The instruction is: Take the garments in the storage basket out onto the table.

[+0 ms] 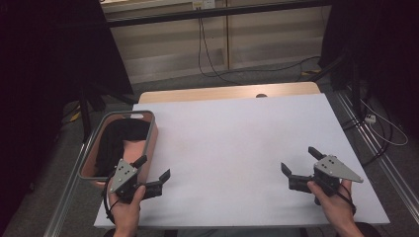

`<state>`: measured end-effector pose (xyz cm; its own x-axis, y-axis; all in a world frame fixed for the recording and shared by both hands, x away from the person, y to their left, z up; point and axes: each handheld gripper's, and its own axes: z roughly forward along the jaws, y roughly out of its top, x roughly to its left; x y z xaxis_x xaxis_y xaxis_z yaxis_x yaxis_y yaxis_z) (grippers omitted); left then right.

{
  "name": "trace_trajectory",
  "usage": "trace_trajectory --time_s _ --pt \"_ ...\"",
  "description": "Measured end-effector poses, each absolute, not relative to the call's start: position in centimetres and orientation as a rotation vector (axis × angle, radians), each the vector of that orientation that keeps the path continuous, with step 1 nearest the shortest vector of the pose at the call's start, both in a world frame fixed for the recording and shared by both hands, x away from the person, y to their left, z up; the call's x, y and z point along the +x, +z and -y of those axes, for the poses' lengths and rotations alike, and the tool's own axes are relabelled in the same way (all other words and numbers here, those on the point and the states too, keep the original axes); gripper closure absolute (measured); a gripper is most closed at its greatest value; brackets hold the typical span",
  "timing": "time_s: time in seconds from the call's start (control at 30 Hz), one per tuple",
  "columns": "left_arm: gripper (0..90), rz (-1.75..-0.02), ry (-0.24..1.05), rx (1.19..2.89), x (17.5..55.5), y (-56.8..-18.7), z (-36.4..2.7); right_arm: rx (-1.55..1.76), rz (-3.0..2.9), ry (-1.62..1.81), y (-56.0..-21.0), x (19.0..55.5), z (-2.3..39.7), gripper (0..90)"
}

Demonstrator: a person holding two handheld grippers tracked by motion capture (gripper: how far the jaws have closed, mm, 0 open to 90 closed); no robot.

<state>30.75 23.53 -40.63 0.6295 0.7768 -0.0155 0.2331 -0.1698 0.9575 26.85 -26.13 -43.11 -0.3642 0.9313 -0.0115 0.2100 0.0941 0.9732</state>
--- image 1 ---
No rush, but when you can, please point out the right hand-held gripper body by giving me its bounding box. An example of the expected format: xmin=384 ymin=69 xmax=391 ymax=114
xmin=288 ymin=154 xmax=365 ymax=206

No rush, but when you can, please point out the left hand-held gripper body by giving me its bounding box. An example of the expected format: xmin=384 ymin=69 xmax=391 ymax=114
xmin=109 ymin=158 xmax=164 ymax=204

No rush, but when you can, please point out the pink basket with grey rim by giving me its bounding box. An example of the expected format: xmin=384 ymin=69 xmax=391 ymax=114
xmin=78 ymin=110 xmax=159 ymax=190

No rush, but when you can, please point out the black tank top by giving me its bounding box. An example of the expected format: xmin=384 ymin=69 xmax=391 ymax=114
xmin=94 ymin=118 xmax=151 ymax=177

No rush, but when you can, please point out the person's left hand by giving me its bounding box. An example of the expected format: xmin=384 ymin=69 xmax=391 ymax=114
xmin=108 ymin=185 xmax=146 ymax=231

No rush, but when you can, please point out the person's right hand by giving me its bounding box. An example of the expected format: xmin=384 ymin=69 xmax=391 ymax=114
xmin=306 ymin=179 xmax=357 ymax=228

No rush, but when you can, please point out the black metal stand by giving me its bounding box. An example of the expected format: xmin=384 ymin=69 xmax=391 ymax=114
xmin=77 ymin=83 xmax=139 ymax=142
xmin=309 ymin=53 xmax=364 ymax=122

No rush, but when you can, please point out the wooden table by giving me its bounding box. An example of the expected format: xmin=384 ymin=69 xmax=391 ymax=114
xmin=137 ymin=81 xmax=321 ymax=105

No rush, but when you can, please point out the black curtain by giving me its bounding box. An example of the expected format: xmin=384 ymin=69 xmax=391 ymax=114
xmin=0 ymin=0 xmax=134 ymax=231
xmin=317 ymin=0 xmax=419 ymax=139

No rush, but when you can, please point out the black horizontal bar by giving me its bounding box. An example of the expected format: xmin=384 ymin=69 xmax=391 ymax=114
xmin=106 ymin=0 xmax=334 ymax=29

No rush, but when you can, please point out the left hand-held gripper black cable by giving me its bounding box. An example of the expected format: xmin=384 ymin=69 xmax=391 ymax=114
xmin=103 ymin=179 xmax=117 ymax=225

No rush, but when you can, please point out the hand-held gripper black cable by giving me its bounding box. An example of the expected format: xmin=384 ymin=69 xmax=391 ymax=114
xmin=103 ymin=179 xmax=117 ymax=225
xmin=335 ymin=184 xmax=358 ymax=215

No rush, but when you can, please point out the right hand-held gripper black cable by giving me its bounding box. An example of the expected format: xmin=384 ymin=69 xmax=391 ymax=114
xmin=335 ymin=184 xmax=358 ymax=215

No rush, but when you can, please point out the black floor cable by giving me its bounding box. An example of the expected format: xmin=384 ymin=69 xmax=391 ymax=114
xmin=340 ymin=115 xmax=394 ymax=167

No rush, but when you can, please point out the aluminium rail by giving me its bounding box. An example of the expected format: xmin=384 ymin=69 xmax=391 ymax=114
xmin=334 ymin=90 xmax=419 ymax=225
xmin=42 ymin=131 xmax=100 ymax=237

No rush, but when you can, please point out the white floor cable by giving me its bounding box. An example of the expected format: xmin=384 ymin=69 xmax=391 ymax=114
xmin=360 ymin=98 xmax=409 ymax=147

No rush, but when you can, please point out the black wall cable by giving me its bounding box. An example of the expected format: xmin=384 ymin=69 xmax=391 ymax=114
xmin=197 ymin=17 xmax=322 ymax=85
xmin=197 ymin=17 xmax=241 ymax=86

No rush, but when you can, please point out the white wall socket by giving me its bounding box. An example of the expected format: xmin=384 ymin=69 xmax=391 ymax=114
xmin=192 ymin=0 xmax=216 ymax=10

